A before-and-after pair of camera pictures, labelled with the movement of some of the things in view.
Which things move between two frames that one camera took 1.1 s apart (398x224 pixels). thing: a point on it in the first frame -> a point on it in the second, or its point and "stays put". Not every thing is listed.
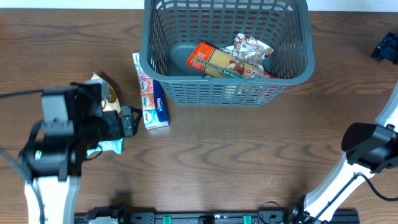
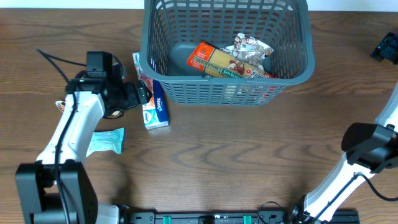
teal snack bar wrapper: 116,145 stays put
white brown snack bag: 247,50 stays put
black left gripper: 130,121 -> 134,98
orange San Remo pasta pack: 206,58 stays put
